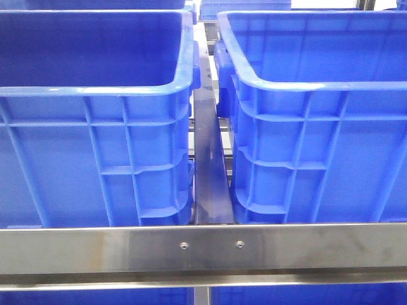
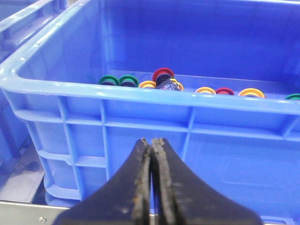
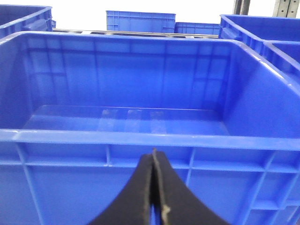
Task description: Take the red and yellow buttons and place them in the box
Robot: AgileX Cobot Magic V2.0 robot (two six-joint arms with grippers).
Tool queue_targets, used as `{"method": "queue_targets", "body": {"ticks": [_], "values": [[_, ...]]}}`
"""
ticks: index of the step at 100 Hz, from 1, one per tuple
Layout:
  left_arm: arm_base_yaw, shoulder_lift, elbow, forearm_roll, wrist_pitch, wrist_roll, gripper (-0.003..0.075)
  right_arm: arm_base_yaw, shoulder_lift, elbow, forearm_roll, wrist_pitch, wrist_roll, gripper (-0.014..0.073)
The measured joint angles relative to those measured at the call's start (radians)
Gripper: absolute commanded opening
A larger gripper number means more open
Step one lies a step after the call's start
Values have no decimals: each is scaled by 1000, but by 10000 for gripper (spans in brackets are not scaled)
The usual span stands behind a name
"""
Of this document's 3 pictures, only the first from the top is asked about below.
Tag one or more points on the metal divider bar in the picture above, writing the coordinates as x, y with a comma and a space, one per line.
212, 198

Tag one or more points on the left blue plastic crate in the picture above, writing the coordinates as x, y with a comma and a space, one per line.
95, 109

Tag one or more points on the blue plastic crate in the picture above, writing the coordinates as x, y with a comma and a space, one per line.
317, 109
95, 109

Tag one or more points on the right blue plastic crate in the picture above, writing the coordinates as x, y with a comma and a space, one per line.
317, 109

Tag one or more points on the rear middle blue crate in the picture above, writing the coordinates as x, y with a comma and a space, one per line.
210, 9

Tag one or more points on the lower left blue crate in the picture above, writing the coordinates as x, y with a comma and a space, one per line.
125, 296

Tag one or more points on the rear left blue crate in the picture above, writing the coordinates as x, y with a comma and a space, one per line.
112, 5

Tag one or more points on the lower right blue crate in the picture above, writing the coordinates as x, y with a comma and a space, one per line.
380, 293

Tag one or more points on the left rail screw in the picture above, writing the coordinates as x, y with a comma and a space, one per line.
184, 245

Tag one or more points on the rail screw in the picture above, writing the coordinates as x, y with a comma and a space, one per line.
240, 244
184, 245

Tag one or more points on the right rail screw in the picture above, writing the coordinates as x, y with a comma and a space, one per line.
240, 244

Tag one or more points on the lower metal post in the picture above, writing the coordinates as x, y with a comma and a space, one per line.
202, 296

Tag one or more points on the stainless steel front rail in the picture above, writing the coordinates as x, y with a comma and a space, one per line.
149, 257

